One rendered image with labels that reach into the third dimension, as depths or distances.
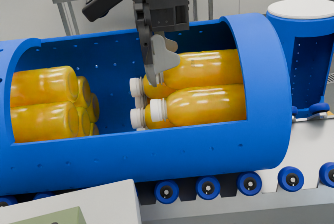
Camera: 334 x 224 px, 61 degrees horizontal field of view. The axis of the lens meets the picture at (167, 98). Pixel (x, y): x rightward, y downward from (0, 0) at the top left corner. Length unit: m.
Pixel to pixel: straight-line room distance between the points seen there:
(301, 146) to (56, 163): 0.51
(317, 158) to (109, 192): 0.48
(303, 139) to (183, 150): 0.37
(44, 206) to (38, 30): 3.79
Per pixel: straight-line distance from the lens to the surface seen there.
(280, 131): 0.44
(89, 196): 0.31
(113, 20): 3.94
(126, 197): 0.30
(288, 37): 1.23
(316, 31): 1.23
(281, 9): 1.30
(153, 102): 0.47
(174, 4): 0.44
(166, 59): 0.47
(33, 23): 4.05
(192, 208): 0.57
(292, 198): 0.60
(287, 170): 0.56
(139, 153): 0.43
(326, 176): 0.59
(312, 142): 0.72
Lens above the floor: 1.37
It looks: 31 degrees down
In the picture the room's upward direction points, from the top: 7 degrees counter-clockwise
